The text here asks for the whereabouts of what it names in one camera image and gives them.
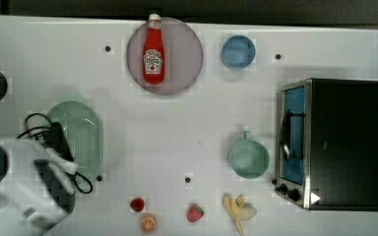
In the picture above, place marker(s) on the red ketchup bottle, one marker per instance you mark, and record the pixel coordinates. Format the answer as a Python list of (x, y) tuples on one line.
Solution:
[(153, 53)]

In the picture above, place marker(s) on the small red fruit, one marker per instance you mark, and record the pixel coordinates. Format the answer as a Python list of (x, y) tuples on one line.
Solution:
[(137, 205)]

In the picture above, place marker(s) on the black toaster oven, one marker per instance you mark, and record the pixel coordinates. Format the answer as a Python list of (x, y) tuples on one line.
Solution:
[(327, 144)]

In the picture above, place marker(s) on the green mug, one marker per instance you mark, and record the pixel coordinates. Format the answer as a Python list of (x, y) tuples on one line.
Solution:
[(248, 158)]

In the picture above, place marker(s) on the blue bowl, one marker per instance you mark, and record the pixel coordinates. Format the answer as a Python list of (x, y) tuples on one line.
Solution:
[(238, 52)]

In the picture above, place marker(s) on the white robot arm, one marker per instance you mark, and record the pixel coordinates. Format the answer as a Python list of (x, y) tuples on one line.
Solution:
[(37, 189)]

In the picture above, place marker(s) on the green plastic strainer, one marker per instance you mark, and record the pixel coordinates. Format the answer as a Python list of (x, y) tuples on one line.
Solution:
[(84, 133)]

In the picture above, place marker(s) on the grey round plate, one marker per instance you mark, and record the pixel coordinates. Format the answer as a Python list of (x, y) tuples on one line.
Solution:
[(183, 57)]

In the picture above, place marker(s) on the strawberry toy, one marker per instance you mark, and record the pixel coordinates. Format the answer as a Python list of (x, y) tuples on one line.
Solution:
[(194, 213)]

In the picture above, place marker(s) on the peeled banana toy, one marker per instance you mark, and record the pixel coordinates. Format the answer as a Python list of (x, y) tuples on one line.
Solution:
[(238, 210)]

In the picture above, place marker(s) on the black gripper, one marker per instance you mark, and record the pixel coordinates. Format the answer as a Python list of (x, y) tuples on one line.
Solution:
[(55, 138)]

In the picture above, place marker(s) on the orange slice toy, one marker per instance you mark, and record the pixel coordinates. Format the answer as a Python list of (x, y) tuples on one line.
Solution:
[(148, 224)]

